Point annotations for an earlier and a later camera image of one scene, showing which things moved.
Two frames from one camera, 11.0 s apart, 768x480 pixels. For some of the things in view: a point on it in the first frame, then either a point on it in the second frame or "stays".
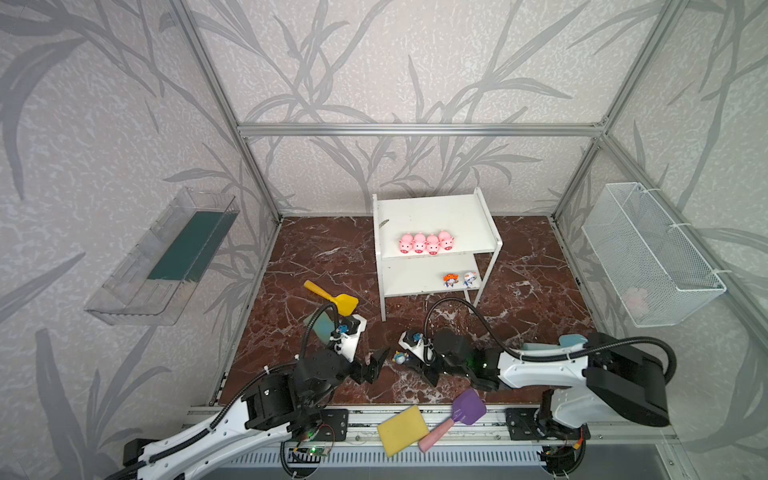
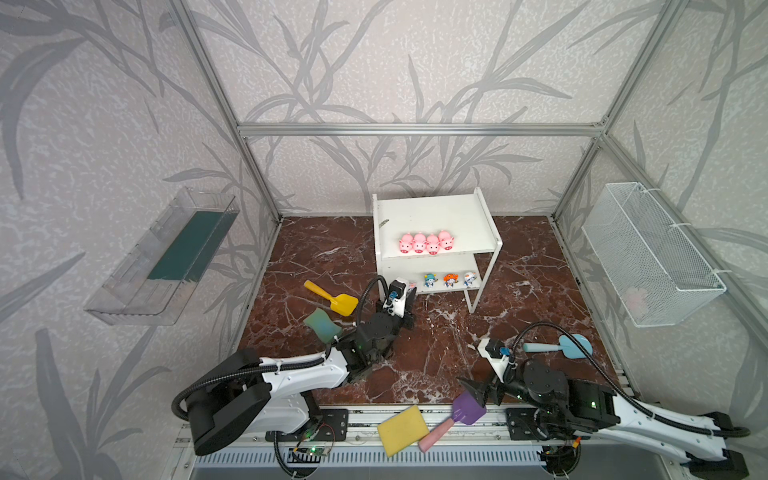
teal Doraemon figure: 399,357 to 430,279
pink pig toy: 406,244 stays
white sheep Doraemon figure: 469,277 stays
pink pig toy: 446,241 stays
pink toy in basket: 637,301 stays
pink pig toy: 432,244 stays
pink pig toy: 419,243 stays
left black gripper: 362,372 to 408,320
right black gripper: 421,366 to 496,385
